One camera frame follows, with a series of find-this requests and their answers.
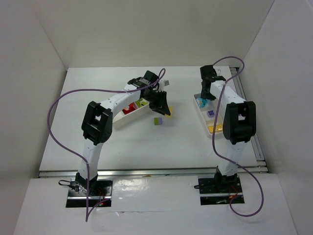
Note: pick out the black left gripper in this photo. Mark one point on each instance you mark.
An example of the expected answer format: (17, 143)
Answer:
(156, 100)

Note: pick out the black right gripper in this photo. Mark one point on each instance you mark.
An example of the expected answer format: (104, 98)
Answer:
(207, 88)

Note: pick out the teal frog lego brick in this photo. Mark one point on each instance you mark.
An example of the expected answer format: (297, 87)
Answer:
(202, 103)

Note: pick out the lavender lego brick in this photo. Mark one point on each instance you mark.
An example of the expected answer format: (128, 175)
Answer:
(159, 121)

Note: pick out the green small lego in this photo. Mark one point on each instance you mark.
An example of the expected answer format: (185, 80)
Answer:
(155, 121)

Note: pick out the purple lego brick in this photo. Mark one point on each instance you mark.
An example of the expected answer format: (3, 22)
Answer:
(210, 113)

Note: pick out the white sorting tray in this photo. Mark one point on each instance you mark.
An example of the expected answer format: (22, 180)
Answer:
(201, 113)
(121, 120)

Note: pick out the red base lego brick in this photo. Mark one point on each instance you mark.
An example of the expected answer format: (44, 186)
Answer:
(134, 107)

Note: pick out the yellow lego plate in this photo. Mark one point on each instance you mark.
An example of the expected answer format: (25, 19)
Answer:
(218, 128)

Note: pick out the long green lego brick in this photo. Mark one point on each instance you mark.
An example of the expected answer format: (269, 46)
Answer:
(141, 102)

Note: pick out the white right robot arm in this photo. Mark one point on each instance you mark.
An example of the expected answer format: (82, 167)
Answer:
(224, 95)

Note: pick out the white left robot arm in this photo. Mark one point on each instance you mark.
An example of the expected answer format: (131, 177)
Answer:
(98, 120)

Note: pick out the aluminium side rail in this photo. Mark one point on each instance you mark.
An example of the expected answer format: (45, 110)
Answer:
(241, 128)

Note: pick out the aluminium front rail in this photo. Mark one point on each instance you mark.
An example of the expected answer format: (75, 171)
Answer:
(143, 172)

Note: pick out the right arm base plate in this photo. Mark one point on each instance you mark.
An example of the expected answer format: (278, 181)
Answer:
(220, 190)

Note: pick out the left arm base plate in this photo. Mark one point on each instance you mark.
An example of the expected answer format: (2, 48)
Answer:
(100, 193)

